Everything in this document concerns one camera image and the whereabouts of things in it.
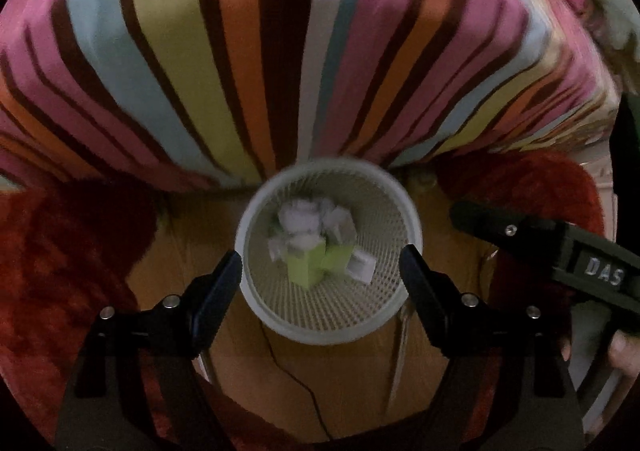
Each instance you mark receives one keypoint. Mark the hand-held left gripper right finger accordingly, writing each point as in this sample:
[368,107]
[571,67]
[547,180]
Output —
[425,291]

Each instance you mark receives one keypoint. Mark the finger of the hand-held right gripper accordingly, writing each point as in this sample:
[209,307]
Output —
[500,227]

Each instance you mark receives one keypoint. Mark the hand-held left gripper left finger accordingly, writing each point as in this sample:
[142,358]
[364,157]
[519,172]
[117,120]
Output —
[220,291]

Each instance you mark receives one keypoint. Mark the white paper packet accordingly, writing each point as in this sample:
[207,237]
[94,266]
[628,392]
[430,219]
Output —
[363,266]

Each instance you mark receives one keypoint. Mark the lime green box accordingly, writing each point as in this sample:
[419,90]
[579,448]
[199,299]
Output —
[306,265]

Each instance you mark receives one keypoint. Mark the green and white box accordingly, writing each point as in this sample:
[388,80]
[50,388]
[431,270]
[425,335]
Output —
[341,258]

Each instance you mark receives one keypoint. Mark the white mesh wastebasket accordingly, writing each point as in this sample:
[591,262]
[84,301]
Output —
[330,318]

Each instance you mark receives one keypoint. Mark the white paper ball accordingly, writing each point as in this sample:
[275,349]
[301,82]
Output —
[300,220]

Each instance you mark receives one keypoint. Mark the person's right hand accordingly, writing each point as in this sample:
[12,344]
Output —
[626,350]

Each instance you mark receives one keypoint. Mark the red shaggy rug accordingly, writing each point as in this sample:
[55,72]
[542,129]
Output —
[65,281]
[525,181]

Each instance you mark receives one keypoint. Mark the striped multicolour bed sheet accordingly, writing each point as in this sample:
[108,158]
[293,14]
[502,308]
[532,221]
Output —
[240,41]

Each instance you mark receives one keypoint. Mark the white bed frame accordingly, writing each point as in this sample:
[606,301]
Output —
[597,181]

